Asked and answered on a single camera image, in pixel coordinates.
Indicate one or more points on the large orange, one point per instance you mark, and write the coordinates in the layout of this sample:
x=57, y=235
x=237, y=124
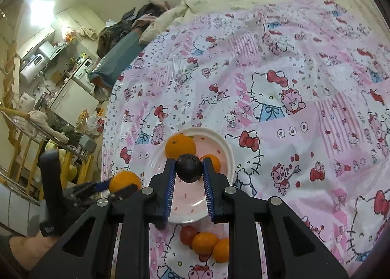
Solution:
x=122, y=180
x=179, y=144

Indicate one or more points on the pile of dark clothes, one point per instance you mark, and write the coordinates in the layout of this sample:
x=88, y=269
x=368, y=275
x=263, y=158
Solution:
x=134, y=20

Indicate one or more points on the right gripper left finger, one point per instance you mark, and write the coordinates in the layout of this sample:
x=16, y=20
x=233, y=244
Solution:
x=112, y=236

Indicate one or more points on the blue grey pillow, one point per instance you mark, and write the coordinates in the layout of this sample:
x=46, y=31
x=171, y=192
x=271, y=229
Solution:
x=116, y=61

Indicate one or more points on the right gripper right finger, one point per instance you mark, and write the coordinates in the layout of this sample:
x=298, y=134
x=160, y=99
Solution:
x=266, y=237

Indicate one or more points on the white washing machine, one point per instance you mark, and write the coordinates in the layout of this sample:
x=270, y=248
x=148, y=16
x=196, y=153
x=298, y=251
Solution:
x=81, y=75

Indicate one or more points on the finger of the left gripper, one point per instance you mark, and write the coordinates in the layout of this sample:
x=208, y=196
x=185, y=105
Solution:
x=100, y=185
x=124, y=193

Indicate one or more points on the left hand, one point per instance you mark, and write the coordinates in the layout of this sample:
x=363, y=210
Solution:
x=28, y=251

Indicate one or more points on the small mandarin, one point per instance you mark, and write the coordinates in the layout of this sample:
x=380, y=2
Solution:
x=220, y=251
x=215, y=161
x=204, y=242

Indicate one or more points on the pink strawberry pattern plate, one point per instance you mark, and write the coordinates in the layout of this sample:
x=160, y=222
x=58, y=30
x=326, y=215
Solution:
x=189, y=202

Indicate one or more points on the dark plum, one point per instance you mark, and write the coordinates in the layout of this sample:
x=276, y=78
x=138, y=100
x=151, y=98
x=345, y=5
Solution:
x=189, y=168

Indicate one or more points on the white red plastic bag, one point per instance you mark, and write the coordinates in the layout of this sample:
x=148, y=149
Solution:
x=95, y=124

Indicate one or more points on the pink hello kitty blanket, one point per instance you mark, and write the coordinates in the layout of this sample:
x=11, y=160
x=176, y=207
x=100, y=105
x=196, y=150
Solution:
x=299, y=90

